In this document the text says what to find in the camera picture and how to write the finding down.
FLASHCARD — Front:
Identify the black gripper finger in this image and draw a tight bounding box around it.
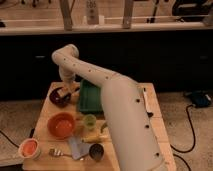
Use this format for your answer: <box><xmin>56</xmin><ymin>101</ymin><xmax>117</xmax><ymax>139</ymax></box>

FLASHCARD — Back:
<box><xmin>60</xmin><ymin>88</ymin><xmax>78</xmax><ymax>99</ymax></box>

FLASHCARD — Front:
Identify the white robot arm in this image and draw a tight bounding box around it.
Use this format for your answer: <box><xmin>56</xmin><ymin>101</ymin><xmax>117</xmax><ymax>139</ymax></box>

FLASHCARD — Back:
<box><xmin>52</xmin><ymin>44</ymin><xmax>167</xmax><ymax>171</ymax></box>

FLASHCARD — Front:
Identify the purple bowl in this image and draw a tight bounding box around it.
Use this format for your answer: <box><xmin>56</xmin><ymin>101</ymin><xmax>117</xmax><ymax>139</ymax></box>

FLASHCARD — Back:
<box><xmin>49</xmin><ymin>87</ymin><xmax>71</xmax><ymax>108</ymax></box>

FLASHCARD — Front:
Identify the orange bowl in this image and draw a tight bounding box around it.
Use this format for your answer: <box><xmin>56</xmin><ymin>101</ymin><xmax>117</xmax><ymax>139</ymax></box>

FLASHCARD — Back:
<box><xmin>47</xmin><ymin>112</ymin><xmax>76</xmax><ymax>140</ymax></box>

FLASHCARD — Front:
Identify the green rectangular tray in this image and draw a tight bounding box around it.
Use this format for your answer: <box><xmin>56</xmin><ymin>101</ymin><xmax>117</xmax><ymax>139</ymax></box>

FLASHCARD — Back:
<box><xmin>77</xmin><ymin>79</ymin><xmax>103</xmax><ymax>115</ymax></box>

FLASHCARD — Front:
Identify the small green cup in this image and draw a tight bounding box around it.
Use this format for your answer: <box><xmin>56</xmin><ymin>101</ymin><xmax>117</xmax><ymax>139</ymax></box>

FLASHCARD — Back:
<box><xmin>83</xmin><ymin>114</ymin><xmax>96</xmax><ymax>130</ymax></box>

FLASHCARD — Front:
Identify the yellow banana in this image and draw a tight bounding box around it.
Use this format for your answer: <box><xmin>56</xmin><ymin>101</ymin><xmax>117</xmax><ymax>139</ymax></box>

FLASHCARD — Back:
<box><xmin>82</xmin><ymin>134</ymin><xmax>108</xmax><ymax>143</ymax></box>

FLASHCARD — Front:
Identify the grey cloth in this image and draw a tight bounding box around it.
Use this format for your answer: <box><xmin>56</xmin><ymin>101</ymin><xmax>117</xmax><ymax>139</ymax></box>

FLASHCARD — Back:
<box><xmin>68</xmin><ymin>136</ymin><xmax>90</xmax><ymax>160</ymax></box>

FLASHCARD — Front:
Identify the dark metal cup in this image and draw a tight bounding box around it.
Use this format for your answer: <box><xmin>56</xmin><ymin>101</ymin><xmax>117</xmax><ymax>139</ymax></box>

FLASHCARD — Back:
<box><xmin>89</xmin><ymin>144</ymin><xmax>104</xmax><ymax>162</ymax></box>

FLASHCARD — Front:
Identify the orange cup white rim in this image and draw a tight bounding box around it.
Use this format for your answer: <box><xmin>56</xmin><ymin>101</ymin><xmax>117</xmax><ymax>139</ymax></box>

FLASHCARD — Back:
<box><xmin>18</xmin><ymin>138</ymin><xmax>41</xmax><ymax>159</ymax></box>

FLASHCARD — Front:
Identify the black power adapter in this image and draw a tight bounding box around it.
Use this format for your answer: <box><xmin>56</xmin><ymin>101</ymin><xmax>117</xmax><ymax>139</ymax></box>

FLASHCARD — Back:
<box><xmin>189</xmin><ymin>92</ymin><xmax>211</xmax><ymax>108</ymax></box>

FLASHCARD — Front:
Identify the black cable on floor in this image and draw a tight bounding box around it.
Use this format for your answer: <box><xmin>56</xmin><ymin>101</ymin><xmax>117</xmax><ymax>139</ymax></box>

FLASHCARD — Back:
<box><xmin>169</xmin><ymin>103</ymin><xmax>197</xmax><ymax>171</ymax></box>

